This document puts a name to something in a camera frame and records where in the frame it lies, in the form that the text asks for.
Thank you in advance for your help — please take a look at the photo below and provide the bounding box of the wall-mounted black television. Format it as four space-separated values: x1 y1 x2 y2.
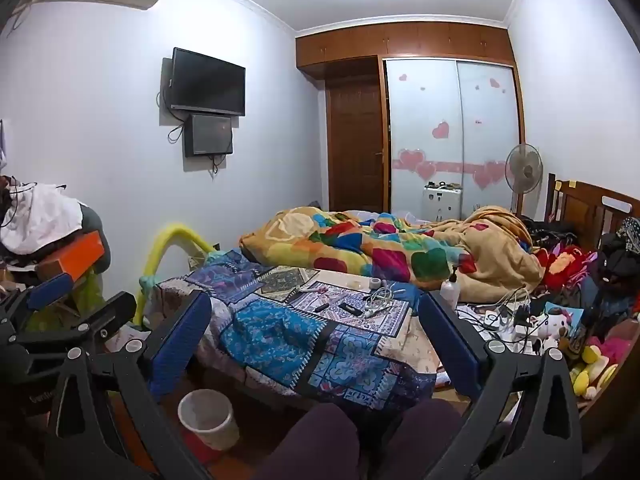
161 47 247 117

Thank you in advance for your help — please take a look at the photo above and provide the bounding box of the yellow foam tube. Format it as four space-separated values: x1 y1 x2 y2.
134 222 218 328

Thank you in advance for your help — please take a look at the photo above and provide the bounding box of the standing fan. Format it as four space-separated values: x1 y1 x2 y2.
504 143 544 218

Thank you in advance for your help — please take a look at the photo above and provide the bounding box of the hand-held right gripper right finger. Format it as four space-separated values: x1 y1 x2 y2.
418 290 584 480

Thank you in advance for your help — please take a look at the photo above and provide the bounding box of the white cloth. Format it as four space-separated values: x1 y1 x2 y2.
0 182 83 256

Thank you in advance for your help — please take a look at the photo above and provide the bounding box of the white cat plush toy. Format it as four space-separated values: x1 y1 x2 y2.
532 305 573 346

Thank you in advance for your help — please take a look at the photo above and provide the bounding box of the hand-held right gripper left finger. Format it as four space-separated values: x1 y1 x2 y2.
46 290 213 480

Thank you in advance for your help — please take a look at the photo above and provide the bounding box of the white cable bundle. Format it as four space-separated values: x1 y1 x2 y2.
361 285 407 319

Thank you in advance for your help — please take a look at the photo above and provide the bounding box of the person's leg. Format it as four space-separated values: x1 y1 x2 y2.
385 399 463 480
255 402 361 480

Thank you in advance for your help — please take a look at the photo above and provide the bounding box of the white pump bottle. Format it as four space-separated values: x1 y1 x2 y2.
440 266 461 311

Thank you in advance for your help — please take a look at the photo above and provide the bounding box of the wardrobe with heart stickers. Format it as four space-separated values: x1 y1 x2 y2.
382 57 525 222

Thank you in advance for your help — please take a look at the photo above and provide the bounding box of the green plastic bag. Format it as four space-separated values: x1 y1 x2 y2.
25 265 108 331

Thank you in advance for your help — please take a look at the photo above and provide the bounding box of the blue patterned bedsheet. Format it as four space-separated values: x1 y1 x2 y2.
150 250 451 406

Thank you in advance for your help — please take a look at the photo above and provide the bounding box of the yellow plush toy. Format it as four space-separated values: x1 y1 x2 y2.
570 347 618 401

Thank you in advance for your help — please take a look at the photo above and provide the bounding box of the orange box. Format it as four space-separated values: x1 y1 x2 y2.
35 230 106 281

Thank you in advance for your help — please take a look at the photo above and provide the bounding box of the person's right leg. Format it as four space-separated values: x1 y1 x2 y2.
385 399 463 480

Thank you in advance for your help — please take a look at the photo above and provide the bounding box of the white power strip with chargers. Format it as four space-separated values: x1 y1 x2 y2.
457 287 538 348

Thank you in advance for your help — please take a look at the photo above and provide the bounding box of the colourful patchwork fleece blanket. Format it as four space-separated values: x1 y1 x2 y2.
239 205 548 301

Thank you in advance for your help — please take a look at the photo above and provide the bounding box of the pink plush toy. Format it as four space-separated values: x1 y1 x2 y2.
587 335 631 366

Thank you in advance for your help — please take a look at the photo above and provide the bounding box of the person's left leg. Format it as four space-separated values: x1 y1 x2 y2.
255 402 361 480

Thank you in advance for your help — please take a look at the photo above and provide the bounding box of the brown wooden door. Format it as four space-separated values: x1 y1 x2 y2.
325 77 386 213

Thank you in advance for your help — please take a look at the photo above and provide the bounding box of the wooden overhead cabinet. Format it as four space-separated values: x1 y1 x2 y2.
295 22 516 81

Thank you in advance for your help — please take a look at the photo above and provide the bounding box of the white wastebasket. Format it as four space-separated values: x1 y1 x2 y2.
177 389 241 452

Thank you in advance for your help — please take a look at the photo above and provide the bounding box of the white box device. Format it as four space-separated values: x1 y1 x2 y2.
422 180 463 223

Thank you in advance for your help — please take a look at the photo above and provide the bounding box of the black clothes pile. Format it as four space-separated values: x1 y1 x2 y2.
595 217 640 311

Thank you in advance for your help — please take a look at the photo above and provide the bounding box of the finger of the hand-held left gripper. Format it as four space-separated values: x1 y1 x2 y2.
0 273 73 337
19 291 138 355

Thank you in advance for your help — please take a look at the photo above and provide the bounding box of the red plush toy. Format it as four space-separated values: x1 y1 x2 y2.
537 245 601 291

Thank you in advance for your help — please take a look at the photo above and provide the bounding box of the wooden headboard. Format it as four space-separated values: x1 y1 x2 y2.
545 172 640 256

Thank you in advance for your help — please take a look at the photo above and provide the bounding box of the small black monitor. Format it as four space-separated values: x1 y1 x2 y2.
183 113 234 157

